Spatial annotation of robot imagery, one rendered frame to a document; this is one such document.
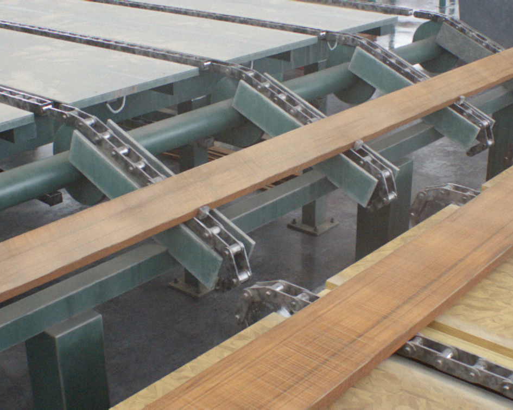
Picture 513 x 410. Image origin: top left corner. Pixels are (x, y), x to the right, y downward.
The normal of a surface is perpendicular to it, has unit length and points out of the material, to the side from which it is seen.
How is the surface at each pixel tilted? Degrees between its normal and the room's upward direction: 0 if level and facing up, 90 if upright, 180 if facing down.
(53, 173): 67
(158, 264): 90
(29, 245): 22
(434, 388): 0
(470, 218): 0
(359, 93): 90
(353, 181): 90
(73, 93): 0
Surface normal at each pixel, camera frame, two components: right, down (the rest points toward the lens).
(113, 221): 0.28, -0.76
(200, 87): 0.76, 0.25
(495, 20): -0.65, 0.36
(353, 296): 0.00, -0.92
